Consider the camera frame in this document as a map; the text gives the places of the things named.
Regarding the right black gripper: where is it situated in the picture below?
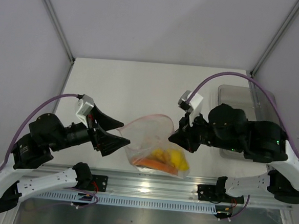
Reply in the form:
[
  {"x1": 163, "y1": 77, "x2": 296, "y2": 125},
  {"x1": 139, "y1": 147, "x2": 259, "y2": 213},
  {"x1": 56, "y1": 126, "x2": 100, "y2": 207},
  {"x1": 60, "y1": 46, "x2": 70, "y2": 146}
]
[{"x1": 168, "y1": 107, "x2": 244, "y2": 157}]

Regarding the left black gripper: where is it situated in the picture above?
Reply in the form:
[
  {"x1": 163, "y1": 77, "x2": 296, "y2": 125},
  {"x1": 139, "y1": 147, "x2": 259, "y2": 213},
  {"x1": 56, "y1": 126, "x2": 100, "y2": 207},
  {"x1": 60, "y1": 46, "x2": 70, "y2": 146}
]
[{"x1": 50, "y1": 101, "x2": 134, "y2": 157}]

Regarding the yellow toy mango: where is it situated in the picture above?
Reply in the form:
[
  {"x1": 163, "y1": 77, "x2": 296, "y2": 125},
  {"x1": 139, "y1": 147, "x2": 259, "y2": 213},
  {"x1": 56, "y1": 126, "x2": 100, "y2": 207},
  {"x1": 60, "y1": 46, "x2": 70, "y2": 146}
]
[{"x1": 168, "y1": 149, "x2": 189, "y2": 171}]

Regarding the clear zip top bag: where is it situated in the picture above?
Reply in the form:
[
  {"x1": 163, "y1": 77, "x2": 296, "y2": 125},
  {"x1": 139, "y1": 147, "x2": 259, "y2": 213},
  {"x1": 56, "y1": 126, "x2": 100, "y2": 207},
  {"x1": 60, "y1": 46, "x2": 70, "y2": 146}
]
[{"x1": 117, "y1": 114, "x2": 190, "y2": 178}]

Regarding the orange toy food piece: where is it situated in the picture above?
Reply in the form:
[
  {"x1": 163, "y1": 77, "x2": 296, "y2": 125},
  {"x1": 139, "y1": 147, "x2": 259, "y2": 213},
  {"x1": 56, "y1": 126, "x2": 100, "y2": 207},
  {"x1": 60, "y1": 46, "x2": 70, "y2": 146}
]
[{"x1": 131, "y1": 158, "x2": 179, "y2": 175}]

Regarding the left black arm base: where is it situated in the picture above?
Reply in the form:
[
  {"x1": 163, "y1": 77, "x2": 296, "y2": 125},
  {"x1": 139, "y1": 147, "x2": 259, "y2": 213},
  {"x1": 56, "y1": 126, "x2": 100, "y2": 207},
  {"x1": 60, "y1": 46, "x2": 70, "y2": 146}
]
[{"x1": 72, "y1": 162, "x2": 109, "y2": 192}]

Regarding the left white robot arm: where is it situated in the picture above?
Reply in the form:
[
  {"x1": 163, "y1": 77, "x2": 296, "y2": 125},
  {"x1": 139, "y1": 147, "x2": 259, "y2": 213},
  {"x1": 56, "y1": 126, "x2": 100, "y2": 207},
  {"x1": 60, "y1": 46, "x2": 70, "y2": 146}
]
[{"x1": 0, "y1": 102, "x2": 130, "y2": 213}]

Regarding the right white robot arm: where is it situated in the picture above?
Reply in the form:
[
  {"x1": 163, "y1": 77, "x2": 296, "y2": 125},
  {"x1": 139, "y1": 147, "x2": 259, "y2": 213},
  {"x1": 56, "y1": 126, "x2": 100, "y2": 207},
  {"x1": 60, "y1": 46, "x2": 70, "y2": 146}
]
[{"x1": 168, "y1": 100, "x2": 299, "y2": 205}]

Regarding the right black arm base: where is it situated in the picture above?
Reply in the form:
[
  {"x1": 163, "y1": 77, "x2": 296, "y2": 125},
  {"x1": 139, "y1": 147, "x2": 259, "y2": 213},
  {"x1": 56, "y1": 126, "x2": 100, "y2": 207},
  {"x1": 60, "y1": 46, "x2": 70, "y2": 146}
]
[{"x1": 197, "y1": 176, "x2": 244, "y2": 204}]

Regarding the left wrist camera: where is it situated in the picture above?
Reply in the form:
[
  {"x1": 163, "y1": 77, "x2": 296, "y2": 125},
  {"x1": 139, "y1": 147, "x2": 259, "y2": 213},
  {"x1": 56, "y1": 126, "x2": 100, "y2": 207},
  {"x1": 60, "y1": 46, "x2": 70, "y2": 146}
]
[{"x1": 75, "y1": 95, "x2": 95, "y2": 126}]

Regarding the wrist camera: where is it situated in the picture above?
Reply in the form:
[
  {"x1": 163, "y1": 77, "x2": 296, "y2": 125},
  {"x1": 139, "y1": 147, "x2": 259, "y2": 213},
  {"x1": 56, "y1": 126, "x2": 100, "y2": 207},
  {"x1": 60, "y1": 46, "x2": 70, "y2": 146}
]
[
  {"x1": 75, "y1": 95, "x2": 95, "y2": 126},
  {"x1": 178, "y1": 90, "x2": 203, "y2": 127}
]

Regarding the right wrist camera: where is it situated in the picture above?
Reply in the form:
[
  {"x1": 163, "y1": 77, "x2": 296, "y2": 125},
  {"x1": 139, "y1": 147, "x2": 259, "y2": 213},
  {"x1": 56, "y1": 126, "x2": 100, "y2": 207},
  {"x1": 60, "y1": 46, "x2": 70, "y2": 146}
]
[{"x1": 178, "y1": 90, "x2": 203, "y2": 127}]

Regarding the aluminium rail frame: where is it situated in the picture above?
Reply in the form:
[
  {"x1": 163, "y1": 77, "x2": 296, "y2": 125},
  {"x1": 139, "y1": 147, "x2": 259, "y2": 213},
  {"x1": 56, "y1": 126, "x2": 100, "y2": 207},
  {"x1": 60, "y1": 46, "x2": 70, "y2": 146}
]
[{"x1": 14, "y1": 163, "x2": 294, "y2": 210}]

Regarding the slotted cable duct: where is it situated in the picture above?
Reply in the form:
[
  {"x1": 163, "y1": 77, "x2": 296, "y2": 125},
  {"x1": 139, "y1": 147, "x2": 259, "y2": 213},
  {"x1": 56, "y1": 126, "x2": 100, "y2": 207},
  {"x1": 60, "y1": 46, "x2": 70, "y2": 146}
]
[{"x1": 34, "y1": 190, "x2": 217, "y2": 215}]

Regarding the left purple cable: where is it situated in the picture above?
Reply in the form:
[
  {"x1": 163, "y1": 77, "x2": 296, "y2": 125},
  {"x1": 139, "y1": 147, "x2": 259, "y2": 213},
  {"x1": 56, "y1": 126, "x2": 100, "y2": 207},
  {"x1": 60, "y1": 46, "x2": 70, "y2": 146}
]
[{"x1": 0, "y1": 88, "x2": 106, "y2": 211}]

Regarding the left corner frame post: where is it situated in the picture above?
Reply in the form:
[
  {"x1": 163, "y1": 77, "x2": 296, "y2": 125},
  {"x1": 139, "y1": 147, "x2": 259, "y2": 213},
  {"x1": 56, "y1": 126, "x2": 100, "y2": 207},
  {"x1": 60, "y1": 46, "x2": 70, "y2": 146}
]
[{"x1": 42, "y1": 0, "x2": 75, "y2": 63}]

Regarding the corner frame post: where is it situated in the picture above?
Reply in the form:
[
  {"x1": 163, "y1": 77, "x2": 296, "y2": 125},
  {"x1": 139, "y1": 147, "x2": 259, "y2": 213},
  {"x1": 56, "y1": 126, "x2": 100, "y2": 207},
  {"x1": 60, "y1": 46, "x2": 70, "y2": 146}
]
[
  {"x1": 250, "y1": 0, "x2": 299, "y2": 78},
  {"x1": 42, "y1": 0, "x2": 75, "y2": 63}
]

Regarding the right corner frame post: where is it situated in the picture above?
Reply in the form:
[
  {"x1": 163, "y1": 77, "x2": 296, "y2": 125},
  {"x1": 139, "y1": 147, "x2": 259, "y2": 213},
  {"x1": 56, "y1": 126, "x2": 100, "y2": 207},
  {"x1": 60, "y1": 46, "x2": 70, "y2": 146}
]
[{"x1": 250, "y1": 0, "x2": 299, "y2": 78}]

